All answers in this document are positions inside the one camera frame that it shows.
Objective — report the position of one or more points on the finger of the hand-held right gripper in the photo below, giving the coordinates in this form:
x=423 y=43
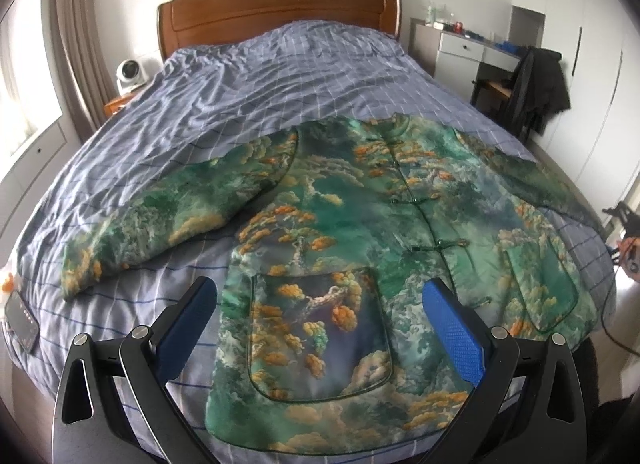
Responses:
x=619 y=211

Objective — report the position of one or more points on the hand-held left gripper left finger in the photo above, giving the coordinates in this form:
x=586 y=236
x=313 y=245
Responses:
x=187 y=329

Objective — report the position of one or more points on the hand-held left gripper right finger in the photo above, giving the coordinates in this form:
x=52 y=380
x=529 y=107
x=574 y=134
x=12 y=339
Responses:
x=457 y=334

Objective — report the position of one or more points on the green printed padded jacket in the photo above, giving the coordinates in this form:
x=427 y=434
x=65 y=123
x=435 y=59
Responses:
x=350 y=224

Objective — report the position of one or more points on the white wardrobe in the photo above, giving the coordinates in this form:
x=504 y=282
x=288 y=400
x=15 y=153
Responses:
x=595 y=94

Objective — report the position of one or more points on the black coat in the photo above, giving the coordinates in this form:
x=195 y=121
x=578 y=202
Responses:
x=542 y=84

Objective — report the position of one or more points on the black flat device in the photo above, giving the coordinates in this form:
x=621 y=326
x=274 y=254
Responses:
x=22 y=321

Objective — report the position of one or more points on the person's dark clothing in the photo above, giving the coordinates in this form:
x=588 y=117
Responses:
x=612 y=419

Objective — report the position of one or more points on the wooden chair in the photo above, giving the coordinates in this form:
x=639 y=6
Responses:
x=496 y=88

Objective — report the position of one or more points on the small orange object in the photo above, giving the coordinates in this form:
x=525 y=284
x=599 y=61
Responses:
x=7 y=283

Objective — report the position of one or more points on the blue box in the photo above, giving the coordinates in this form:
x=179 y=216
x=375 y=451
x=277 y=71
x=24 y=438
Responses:
x=510 y=46

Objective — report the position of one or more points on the white desk with drawers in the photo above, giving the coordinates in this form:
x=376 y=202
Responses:
x=460 y=47

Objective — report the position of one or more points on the white window cabinet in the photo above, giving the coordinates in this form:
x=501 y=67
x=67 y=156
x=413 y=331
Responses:
x=35 y=154

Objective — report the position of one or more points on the wooden nightstand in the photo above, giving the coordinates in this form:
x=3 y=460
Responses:
x=116 y=105

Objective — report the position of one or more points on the white round fan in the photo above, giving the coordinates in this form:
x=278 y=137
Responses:
x=131 y=75

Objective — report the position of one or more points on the bed with blue checked sheet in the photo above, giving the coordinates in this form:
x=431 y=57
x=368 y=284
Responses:
x=280 y=79

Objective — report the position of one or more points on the clear bottle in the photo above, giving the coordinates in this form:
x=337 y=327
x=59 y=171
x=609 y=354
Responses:
x=430 y=14

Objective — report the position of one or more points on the window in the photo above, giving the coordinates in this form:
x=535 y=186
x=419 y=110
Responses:
x=15 y=84

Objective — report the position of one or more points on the beige curtain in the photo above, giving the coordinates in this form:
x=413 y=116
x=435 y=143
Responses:
x=80 y=44

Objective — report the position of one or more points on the wooden headboard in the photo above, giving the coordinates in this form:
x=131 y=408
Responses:
x=275 y=4

